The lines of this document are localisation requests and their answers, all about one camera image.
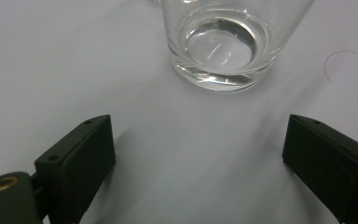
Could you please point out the thin dark hair strand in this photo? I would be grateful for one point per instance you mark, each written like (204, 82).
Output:
(325, 63)

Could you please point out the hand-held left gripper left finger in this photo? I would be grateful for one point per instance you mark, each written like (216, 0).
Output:
(74, 161)

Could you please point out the clear glass cup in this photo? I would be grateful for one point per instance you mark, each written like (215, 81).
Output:
(223, 43)

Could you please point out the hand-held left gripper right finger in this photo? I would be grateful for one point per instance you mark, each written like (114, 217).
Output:
(329, 158)

